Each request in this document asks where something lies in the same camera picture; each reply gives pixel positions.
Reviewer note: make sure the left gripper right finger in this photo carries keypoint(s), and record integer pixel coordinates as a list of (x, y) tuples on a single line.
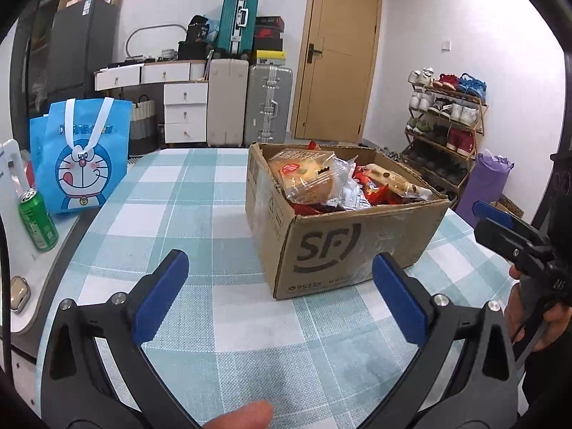
[(463, 374)]

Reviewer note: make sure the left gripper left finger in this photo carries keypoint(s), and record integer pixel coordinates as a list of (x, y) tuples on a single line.
[(96, 374)]

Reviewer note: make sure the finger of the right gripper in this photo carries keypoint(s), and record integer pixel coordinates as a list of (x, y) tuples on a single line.
[(483, 211)]

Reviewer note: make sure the nougat cracker pack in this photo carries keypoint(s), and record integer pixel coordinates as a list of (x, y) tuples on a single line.
[(397, 183)]

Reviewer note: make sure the red white snack bag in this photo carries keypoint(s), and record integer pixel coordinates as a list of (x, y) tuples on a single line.
[(374, 193)]

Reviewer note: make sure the bread bun clear pack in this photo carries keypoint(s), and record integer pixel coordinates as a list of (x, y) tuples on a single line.
[(309, 176)]

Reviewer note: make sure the right hand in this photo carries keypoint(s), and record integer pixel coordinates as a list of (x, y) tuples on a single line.
[(519, 307)]

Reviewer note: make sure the left hand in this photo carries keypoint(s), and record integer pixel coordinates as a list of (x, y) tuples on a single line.
[(256, 415)]

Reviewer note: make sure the purple bag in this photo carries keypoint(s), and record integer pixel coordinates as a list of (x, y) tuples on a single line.
[(486, 183)]

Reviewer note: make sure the wooden shoe rack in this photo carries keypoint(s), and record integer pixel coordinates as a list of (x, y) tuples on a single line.
[(446, 123)]

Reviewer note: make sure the green soda can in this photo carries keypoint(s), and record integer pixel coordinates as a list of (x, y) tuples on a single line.
[(37, 220)]

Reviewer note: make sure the plaid teal tablecloth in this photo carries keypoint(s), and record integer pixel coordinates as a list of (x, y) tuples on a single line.
[(322, 361)]

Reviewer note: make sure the SF Express cardboard box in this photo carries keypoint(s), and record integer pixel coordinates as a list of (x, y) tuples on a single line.
[(305, 255)]

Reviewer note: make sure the wooden door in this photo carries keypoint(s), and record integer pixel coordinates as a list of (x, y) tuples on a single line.
[(335, 73)]

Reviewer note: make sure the blue Doraemon tote bag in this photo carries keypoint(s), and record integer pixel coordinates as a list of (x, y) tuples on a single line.
[(79, 152)]

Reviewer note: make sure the grey aluminium suitcase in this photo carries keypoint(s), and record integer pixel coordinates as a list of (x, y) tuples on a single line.
[(267, 104)]

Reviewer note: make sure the woven laundry basket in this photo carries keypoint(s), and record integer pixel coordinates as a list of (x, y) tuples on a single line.
[(143, 136)]

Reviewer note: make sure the beige suitcase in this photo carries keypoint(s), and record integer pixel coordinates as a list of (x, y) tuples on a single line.
[(226, 98)]

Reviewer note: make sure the teal suitcase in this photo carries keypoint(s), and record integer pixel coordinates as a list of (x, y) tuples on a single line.
[(236, 28)]

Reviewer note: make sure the white drawer desk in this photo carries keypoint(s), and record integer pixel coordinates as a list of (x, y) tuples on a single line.
[(178, 90)]

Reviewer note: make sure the black refrigerator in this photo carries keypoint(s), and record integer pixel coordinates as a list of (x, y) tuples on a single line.
[(82, 39)]

